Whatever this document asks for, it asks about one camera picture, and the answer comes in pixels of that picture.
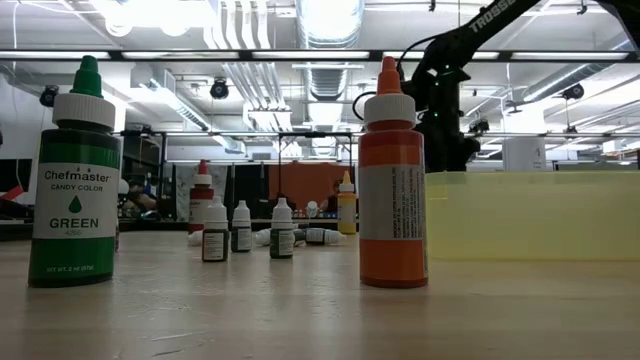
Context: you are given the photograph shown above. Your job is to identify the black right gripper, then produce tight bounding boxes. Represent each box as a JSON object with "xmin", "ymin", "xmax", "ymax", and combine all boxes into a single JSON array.
[{"xmin": 417, "ymin": 117, "xmax": 482, "ymax": 174}]

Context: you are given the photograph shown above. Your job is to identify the orange candy color bottle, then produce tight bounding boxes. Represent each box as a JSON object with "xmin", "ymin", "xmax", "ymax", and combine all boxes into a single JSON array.
[{"xmin": 357, "ymin": 55, "xmax": 430, "ymax": 290}]

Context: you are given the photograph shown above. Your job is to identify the yellow candy color bottle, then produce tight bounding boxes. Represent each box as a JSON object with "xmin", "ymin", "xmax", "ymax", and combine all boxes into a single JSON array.
[{"xmin": 337, "ymin": 170, "xmax": 358, "ymax": 236}]

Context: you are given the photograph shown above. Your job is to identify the red candy color bottle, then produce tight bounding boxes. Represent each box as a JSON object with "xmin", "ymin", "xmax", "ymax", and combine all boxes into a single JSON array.
[{"xmin": 187, "ymin": 159, "xmax": 217, "ymax": 235}]

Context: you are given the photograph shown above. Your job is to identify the green Chefmaster candy color bottle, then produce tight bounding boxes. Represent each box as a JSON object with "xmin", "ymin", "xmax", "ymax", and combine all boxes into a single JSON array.
[{"xmin": 27, "ymin": 54, "xmax": 123, "ymax": 289}]

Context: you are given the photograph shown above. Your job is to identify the small green food coloring bottle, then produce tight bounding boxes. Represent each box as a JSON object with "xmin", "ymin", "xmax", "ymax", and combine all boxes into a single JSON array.
[{"xmin": 269, "ymin": 197, "xmax": 295, "ymax": 260}]

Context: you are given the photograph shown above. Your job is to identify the small red food coloring bottle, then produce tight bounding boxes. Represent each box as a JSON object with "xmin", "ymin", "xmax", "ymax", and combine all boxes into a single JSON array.
[{"xmin": 201, "ymin": 195, "xmax": 230, "ymax": 263}]

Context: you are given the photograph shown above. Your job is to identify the white column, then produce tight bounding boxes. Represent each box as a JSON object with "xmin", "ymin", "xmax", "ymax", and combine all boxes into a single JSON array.
[{"xmin": 501, "ymin": 135, "xmax": 547, "ymax": 173}]

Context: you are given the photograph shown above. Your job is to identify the yellow translucent plastic bin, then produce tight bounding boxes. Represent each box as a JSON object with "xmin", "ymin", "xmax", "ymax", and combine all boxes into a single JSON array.
[{"xmin": 424, "ymin": 171, "xmax": 640, "ymax": 262}]

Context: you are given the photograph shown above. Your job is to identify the person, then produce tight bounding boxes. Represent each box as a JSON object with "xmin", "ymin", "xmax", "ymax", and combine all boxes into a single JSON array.
[
  {"xmin": 122, "ymin": 182, "xmax": 161, "ymax": 216},
  {"xmin": 324, "ymin": 179, "xmax": 342, "ymax": 214}
]

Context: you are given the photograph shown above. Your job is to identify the orange partition panel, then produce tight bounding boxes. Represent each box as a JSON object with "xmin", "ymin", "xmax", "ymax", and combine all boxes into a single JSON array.
[{"xmin": 268, "ymin": 162, "xmax": 357, "ymax": 211}]

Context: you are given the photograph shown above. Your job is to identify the black overhead light bar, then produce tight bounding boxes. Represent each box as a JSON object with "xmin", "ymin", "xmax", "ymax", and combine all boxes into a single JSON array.
[{"xmin": 0, "ymin": 48, "xmax": 640, "ymax": 63}]

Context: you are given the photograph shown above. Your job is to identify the grey patterned panel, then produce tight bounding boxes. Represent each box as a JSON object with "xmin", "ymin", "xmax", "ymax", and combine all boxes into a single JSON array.
[{"xmin": 174, "ymin": 163, "xmax": 229, "ymax": 221}]

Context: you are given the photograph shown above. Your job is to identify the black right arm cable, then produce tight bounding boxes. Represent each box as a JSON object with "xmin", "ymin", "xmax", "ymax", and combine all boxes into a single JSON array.
[{"xmin": 351, "ymin": 90, "xmax": 381, "ymax": 122}]

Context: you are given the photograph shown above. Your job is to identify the silver ventilation duct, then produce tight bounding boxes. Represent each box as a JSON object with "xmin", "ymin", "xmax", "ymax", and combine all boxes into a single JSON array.
[{"xmin": 295, "ymin": 0, "xmax": 366, "ymax": 101}]

